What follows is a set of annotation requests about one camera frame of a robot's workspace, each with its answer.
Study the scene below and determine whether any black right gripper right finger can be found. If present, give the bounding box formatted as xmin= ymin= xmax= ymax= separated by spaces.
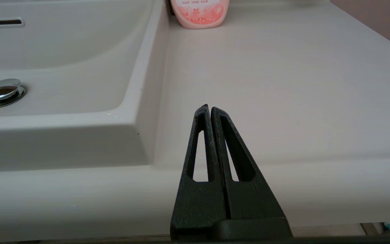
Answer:
xmin=211 ymin=106 xmax=285 ymax=220

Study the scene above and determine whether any chrome overflow slot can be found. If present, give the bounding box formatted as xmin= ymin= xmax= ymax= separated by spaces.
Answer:
xmin=0 ymin=18 xmax=25 ymax=28

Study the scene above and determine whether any pink soap pump bottle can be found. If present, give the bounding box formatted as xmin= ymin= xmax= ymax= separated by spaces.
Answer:
xmin=170 ymin=0 xmax=230 ymax=29

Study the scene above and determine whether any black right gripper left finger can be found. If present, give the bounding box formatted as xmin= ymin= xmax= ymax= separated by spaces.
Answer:
xmin=170 ymin=104 xmax=229 ymax=241

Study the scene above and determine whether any beige sink basin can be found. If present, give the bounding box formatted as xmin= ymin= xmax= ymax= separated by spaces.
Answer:
xmin=0 ymin=0 xmax=170 ymax=172

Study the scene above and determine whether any chrome drain stopper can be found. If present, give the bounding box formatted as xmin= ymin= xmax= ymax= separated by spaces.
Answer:
xmin=0 ymin=79 xmax=26 ymax=108

